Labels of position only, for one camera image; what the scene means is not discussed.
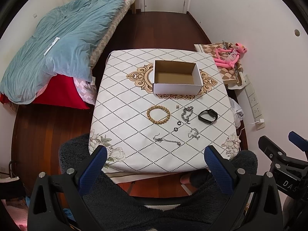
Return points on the white power strip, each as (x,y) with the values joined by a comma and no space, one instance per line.
(253,102)

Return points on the white cardboard box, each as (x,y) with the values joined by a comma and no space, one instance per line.
(176,78)

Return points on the pink panther plush toy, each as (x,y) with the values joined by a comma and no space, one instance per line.
(234,55)

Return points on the white diamond-pattern tablecloth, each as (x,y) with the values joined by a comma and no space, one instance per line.
(146,133)

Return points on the black fitness band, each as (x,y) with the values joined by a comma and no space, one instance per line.
(208,116)

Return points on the white plastic bag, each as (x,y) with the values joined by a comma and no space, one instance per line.
(237,112)

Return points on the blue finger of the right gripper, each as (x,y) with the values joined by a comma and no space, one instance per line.
(298,141)
(269,148)

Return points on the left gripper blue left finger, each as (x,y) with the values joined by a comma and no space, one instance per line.
(91,168)

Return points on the teal quilt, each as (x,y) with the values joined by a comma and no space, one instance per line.
(62,43)

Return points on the red blanket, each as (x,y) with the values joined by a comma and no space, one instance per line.
(61,91)

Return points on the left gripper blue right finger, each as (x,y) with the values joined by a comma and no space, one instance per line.
(219,168)

